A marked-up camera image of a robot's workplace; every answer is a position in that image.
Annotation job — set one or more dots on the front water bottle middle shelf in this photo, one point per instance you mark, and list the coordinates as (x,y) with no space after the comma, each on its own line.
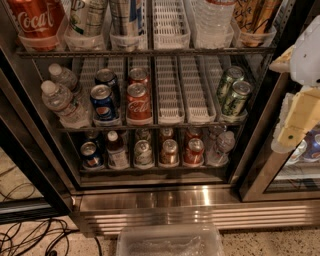
(60,100)

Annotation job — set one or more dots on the white empty shelf tray left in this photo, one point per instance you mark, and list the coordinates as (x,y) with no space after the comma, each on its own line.
(170,105)

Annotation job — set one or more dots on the blue Pepsi can middle front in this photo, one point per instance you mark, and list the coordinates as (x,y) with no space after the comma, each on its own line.
(105,111)

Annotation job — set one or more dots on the glass fridge door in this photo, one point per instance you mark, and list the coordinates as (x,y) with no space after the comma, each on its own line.
(267,175)
(29,187)

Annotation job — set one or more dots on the orange soda can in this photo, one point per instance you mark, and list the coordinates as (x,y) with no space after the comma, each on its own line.
(166,133)
(169,153)

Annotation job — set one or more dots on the blue Pepsi can bottom front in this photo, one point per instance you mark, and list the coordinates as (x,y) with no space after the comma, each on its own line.
(91,155)

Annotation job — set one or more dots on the white can behind right door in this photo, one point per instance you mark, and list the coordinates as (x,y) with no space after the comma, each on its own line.
(294,158)

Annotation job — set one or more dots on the clear water bottle shelf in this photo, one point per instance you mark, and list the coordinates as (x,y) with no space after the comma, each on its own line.
(213,23)
(218,154)

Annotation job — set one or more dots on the brown tea bottle white cap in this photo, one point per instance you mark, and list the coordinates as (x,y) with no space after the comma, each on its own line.
(117,155)

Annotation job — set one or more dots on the green can middle rear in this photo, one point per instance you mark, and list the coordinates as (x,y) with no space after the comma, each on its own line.
(230,75)

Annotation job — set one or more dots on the silver blue can top shelf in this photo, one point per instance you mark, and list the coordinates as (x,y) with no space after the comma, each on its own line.
(127,17)

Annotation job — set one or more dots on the blue can behind right door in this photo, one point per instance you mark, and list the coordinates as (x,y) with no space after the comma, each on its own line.
(312,152)

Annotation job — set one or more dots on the green white can bottom front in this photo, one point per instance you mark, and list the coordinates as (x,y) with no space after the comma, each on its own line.
(143,156)

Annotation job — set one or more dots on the blue pepsi can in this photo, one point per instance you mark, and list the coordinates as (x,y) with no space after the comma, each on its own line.
(96,137)
(105,111)
(91,155)

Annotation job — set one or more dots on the red Coca-Cola can bottom rear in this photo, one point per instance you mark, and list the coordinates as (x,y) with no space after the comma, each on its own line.
(193,132)

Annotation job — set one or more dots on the glass fridge door left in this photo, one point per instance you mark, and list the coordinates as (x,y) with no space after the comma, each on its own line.
(29,187)

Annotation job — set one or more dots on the orange soda can bottom front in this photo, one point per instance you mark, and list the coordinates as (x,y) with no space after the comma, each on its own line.
(169,153)

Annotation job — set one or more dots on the clear plastic bin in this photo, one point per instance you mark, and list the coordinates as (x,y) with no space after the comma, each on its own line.
(170,240)

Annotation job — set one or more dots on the green white can bottom rear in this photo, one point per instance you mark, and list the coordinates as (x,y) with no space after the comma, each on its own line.
(143,134)

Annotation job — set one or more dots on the red Coca-Cola can bottom front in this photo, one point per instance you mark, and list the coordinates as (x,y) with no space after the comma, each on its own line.
(194,150)

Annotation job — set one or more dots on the blue Pepsi can bottom rear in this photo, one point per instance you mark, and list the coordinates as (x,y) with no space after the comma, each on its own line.
(96,137)

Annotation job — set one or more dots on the glass fridge door right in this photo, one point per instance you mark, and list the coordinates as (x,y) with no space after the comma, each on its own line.
(267,175)

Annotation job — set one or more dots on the red Coca-Cola can middle front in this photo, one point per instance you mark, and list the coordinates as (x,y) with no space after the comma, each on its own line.
(138,104)

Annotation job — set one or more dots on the red Coca-Cola can middle rear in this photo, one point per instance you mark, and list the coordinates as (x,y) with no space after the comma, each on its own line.
(139,75)

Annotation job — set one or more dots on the white empty top shelf tray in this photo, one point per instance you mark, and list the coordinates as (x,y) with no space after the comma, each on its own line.
(170,25)

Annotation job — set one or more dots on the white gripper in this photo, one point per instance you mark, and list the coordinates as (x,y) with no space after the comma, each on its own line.
(307,61)

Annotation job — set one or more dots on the green can middle front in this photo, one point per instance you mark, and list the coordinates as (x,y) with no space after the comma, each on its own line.
(236,98)

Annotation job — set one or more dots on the orange soda can bottom rear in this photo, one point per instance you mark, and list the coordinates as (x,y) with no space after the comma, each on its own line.
(166,133)

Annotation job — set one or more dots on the rear water bottle bottom shelf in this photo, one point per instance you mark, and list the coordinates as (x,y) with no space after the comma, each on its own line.
(213,133)

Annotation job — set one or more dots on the clear water bottle bottom shelf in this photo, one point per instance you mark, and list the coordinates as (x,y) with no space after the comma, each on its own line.
(218,154)

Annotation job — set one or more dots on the dark Pepsi can middle rear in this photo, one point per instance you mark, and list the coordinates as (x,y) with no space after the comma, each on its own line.
(108,77)

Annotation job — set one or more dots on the large Coca-Cola bottle top shelf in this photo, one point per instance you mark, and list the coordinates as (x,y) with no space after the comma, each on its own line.
(38,19)

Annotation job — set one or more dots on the clear water bottle top shelf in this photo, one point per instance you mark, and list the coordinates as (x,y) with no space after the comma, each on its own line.
(213,23)

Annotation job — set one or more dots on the red coca-cola can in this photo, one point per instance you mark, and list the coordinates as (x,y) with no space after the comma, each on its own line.
(193,132)
(194,150)
(138,104)
(139,75)

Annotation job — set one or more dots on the golden tea bottle top shelf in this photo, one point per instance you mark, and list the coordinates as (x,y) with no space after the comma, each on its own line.
(253,22)

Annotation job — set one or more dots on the white empty shelf tray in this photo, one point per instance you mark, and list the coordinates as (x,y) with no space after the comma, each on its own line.
(197,97)
(170,25)
(170,105)

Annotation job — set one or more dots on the green white can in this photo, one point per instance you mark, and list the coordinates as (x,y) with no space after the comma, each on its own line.
(143,156)
(143,134)

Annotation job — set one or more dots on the rear water bottle middle shelf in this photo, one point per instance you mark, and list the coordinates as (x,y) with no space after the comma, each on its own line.
(66,77)

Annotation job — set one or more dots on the white empty shelf tray right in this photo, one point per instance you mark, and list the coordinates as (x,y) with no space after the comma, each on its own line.
(197,97)

